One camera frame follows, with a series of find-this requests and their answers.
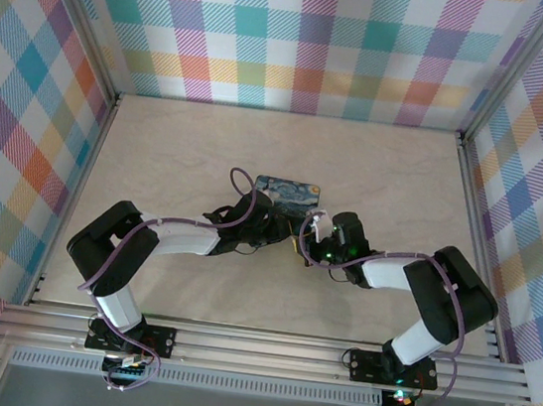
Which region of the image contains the aluminium side rail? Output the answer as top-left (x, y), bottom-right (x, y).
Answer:
top-left (428, 130), bottom-right (537, 364)
top-left (23, 83), bottom-right (123, 315)

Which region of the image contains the starry night print box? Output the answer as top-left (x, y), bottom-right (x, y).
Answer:
top-left (251, 173), bottom-right (325, 220)

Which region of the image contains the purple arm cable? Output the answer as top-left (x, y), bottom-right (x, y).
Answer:
top-left (76, 148), bottom-right (263, 317)
top-left (277, 208), bottom-right (481, 406)

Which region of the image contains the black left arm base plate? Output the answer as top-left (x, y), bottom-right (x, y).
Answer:
top-left (83, 315), bottom-right (179, 362)

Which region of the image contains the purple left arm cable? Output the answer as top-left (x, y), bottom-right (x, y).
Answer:
top-left (76, 148), bottom-right (263, 317)

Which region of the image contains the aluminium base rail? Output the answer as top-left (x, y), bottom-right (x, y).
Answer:
top-left (0, 293), bottom-right (540, 406)

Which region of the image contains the grey slotted cable duct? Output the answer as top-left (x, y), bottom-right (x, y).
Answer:
top-left (8, 340), bottom-right (387, 406)

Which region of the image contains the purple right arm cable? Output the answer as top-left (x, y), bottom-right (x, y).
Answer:
top-left (277, 208), bottom-right (481, 406)

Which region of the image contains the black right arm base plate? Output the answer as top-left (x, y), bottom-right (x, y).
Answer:
top-left (346, 346), bottom-right (443, 393)

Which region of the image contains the aluminium frame post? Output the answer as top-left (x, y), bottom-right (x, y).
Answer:
top-left (20, 0), bottom-right (133, 100)
top-left (459, 0), bottom-right (543, 150)

